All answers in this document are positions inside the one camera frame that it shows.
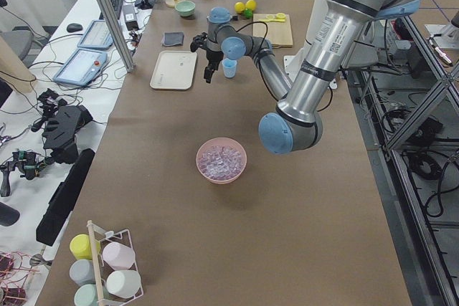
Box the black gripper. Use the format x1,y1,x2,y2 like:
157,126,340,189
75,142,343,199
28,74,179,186
190,32,224,84

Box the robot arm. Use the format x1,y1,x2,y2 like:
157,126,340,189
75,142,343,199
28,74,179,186
190,0,420,154

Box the light blue plastic cup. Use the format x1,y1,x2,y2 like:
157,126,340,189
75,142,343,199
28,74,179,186
222,58,237,78

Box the pink bowl of ice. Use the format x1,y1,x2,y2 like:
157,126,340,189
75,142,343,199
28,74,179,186
196,138,247,184

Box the pink cup in rack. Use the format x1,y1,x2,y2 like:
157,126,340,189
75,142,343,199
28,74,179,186
102,242,136,270

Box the yellow cup in rack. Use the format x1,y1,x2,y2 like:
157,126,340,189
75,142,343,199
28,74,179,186
70,234,92,260

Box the white cup in rack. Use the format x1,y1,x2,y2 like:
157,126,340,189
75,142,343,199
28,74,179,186
106,270,141,299

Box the grey cup in rack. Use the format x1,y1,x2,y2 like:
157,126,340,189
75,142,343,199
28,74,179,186
69,259,95,287

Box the green cup in rack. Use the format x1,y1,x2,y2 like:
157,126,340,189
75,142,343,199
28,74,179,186
73,284,98,306

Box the cream plastic tray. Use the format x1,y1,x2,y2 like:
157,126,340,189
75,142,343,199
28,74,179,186
150,50,197,90

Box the yellow lemon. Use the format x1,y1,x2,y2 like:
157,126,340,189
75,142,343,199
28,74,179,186
234,1,246,14
245,0,257,11

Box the grey folded cloth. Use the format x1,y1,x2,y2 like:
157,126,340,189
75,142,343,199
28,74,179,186
161,32,184,47

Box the light green bowl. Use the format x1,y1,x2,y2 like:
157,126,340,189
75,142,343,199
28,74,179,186
175,0,196,18

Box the green lime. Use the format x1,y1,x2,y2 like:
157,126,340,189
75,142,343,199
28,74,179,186
243,9,253,19

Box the yellow plastic knife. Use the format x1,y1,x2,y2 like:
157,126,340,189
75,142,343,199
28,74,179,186
260,15,276,22

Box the wooden cutting board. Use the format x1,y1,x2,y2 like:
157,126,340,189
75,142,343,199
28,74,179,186
252,14,293,48

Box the black computer mouse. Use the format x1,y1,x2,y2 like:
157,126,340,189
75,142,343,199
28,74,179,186
66,23,83,33

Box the aluminium frame post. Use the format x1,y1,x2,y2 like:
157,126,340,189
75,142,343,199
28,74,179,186
96,0,135,72

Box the white wire cup rack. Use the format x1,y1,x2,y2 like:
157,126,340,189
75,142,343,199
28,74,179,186
87,220,144,305

